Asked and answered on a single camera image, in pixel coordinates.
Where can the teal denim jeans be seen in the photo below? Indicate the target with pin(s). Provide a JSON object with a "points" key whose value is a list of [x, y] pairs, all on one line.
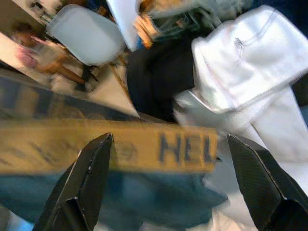
{"points": [[156, 197]]}

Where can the black garment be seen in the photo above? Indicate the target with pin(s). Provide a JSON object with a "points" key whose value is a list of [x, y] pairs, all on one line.
{"points": [[156, 79]]}

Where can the white garment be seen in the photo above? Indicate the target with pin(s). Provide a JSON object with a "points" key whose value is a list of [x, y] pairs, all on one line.
{"points": [[252, 60]]}

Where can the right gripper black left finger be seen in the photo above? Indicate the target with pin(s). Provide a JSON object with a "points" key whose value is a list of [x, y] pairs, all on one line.
{"points": [[79, 192]]}

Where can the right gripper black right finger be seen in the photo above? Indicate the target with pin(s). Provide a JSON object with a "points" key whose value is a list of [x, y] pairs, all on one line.
{"points": [[267, 192]]}

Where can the person in pink shirt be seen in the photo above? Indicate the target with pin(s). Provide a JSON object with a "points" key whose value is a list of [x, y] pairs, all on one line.
{"points": [[26, 53]]}

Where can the white plastic chair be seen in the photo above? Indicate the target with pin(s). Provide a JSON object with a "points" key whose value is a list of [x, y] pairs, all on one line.
{"points": [[84, 33]]}

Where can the yellow fabric band with lettering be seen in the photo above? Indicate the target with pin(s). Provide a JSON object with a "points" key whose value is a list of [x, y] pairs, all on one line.
{"points": [[149, 134]]}

